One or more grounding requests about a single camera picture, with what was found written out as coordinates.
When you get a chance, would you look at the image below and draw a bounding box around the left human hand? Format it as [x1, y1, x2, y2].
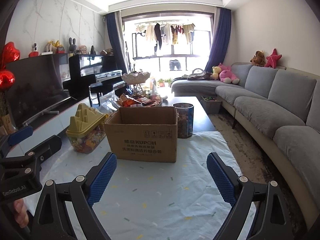
[13, 199, 29, 228]

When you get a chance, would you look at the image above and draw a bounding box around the black flat television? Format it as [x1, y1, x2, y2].
[6, 54, 76, 128]

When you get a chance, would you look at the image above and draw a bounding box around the white patterned table cloth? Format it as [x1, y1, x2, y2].
[93, 132, 241, 239]

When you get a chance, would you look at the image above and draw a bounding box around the lower red heart balloon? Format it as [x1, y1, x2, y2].
[0, 69, 15, 91]

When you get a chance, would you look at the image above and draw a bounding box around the red heart balloon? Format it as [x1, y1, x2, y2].
[1, 42, 21, 69]
[0, 69, 15, 91]

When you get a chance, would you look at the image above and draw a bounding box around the clear candy jar gold lid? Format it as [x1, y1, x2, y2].
[66, 103, 109, 154]

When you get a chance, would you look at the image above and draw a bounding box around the upper red heart balloon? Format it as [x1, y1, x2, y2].
[1, 42, 21, 69]

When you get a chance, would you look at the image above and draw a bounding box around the brown cardboard box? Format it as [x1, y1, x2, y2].
[104, 106, 177, 163]

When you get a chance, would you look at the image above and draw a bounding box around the small storage bin with toys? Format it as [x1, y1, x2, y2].
[200, 96, 221, 114]

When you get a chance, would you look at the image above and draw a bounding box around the clear plastic zip bag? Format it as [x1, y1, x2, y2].
[97, 90, 120, 115]

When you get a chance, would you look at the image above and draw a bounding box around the grey sectional sofa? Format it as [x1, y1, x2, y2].
[171, 62, 320, 205]

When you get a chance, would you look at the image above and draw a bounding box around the black upright piano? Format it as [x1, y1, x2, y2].
[62, 54, 123, 101]

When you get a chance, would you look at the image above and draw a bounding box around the black piano bench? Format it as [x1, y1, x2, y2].
[89, 80, 127, 106]

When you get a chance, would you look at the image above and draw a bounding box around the round nut canister blue label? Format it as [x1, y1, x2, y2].
[172, 103, 194, 139]

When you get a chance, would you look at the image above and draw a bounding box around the grey rabbit plush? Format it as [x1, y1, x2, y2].
[69, 37, 77, 54]

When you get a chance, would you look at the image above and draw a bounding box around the white tiered snack tray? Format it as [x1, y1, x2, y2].
[117, 72, 163, 107]

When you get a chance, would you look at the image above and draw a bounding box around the pink plush toy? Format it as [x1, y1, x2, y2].
[219, 63, 240, 85]

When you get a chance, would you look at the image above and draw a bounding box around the yellow plush duck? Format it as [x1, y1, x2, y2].
[210, 66, 222, 80]

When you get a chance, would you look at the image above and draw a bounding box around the handbag on sofa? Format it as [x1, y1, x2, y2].
[187, 68, 211, 80]

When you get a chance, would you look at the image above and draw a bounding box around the brown plush dog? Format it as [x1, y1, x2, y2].
[250, 50, 266, 67]

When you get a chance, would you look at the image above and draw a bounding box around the pink star pillow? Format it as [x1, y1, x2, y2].
[264, 48, 282, 69]

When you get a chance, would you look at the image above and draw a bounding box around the left blue curtain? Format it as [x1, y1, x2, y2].
[105, 11, 129, 74]

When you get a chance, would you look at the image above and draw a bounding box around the blue curtain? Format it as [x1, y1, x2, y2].
[105, 11, 129, 74]
[204, 7, 232, 72]

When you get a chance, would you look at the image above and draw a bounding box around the right blue curtain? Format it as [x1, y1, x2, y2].
[204, 7, 232, 72]

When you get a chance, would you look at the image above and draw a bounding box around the white security camera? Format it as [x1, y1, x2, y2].
[28, 43, 39, 57]

